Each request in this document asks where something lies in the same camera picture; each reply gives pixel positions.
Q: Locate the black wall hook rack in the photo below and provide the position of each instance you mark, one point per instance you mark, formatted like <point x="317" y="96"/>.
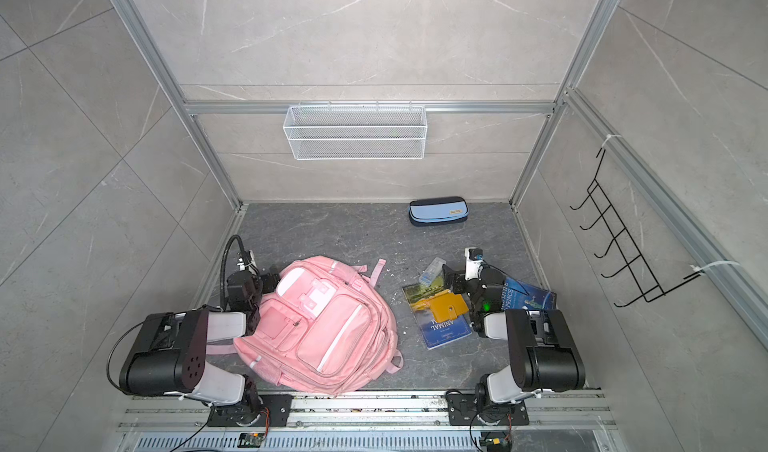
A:
<point x="622" y="243"/>

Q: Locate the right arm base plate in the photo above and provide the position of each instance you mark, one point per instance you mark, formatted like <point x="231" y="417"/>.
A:
<point x="465" y="409"/>

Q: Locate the yellow card wallet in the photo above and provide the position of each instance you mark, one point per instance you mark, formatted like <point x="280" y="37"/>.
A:
<point x="447" y="306"/>

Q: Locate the aluminium mounting rail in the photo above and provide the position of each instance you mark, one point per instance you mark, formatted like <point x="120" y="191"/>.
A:
<point x="427" y="410"/>

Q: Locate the white cable tie lower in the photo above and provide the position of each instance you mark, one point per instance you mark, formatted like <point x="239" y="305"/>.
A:
<point x="700" y="269"/>

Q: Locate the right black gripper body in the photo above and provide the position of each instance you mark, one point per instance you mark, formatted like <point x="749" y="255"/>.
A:
<point x="456" y="281"/>

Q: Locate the blue Little Prince book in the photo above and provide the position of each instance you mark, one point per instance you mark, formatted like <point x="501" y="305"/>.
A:
<point x="523" y="296"/>

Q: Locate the clear plastic compass box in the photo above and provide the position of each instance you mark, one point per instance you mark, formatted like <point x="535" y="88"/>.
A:
<point x="432" y="272"/>

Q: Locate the pink school backpack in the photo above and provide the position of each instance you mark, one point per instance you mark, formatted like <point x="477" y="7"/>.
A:
<point x="324" y="330"/>

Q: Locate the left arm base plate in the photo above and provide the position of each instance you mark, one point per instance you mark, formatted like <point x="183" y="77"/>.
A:
<point x="269" y="409"/>

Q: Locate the Animal Farm book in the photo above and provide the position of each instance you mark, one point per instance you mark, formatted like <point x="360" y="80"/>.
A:
<point x="434" y="334"/>

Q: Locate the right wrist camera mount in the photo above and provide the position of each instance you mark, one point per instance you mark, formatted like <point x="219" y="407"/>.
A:
<point x="474" y="262"/>

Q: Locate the white cable tie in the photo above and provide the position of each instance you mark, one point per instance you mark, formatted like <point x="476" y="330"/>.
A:
<point x="608" y="138"/>
<point x="700" y="269"/>

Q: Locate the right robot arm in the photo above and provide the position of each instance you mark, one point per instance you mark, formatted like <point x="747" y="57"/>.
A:
<point x="542" y="353"/>

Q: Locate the blue pencil case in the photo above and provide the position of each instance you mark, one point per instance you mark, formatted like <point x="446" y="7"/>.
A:
<point x="438" y="211"/>

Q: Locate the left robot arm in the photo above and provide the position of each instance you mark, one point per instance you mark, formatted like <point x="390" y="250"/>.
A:
<point x="169" y="354"/>

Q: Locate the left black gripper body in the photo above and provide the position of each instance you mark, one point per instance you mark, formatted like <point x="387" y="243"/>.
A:
<point x="267" y="281"/>

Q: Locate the white wire mesh basket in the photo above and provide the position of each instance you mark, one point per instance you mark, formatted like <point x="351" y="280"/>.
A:
<point x="356" y="132"/>

